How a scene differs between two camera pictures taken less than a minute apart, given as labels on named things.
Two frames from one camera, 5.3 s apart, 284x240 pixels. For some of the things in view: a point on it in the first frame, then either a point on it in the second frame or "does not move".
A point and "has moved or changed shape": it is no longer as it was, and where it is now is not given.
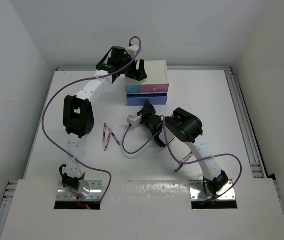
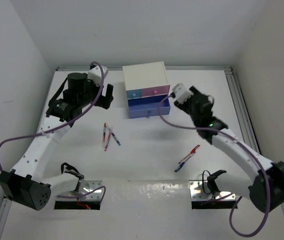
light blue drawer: (132, 89) to (134, 94)
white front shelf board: (147, 210) does not move
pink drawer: (154, 88) has moved or changed shape
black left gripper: (139, 74) to (104, 100)
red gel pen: (185, 159) does not move
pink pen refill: (105, 148) does not move
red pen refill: (104, 132) does not move
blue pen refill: (114, 136) does not move
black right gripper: (148, 110) to (183, 106)
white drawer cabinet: (156, 72) does not move
